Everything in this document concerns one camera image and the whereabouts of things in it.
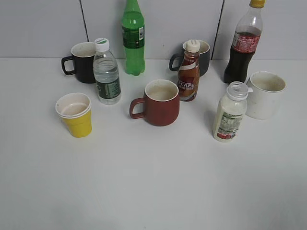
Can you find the milk bottle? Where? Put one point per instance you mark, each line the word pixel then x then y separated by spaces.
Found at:
pixel 230 112

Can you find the yellow paper cup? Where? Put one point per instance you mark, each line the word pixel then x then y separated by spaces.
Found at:
pixel 75 111

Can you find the red ceramic mug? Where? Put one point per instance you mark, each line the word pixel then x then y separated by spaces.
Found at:
pixel 159 105

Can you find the brown coffee drink bottle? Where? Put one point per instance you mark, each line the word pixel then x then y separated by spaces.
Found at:
pixel 189 72

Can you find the clear water bottle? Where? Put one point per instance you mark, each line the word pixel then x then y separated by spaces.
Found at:
pixel 106 73

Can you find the dark grey ceramic mug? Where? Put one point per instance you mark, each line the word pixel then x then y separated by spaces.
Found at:
pixel 204 58

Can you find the black ceramic mug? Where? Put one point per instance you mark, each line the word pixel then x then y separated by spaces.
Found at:
pixel 82 56

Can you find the green soda bottle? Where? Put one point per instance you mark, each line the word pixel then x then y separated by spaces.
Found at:
pixel 133 33

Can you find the white ceramic mug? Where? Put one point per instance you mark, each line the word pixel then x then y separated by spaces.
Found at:
pixel 267 90

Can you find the cola bottle yellow cap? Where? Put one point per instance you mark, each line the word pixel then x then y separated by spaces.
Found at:
pixel 245 42

